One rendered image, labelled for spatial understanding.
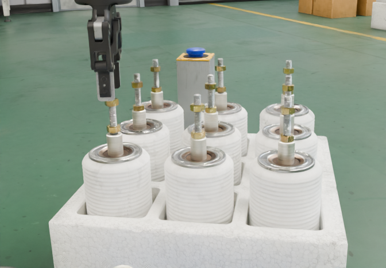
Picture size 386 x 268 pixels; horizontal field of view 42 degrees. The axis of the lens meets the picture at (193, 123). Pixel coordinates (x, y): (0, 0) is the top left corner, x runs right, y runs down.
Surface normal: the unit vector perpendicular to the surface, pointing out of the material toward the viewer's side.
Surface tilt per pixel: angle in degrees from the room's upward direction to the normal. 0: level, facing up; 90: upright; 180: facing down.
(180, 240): 90
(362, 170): 0
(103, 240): 90
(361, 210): 0
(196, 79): 90
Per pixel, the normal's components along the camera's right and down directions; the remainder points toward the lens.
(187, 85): -0.18, 0.31
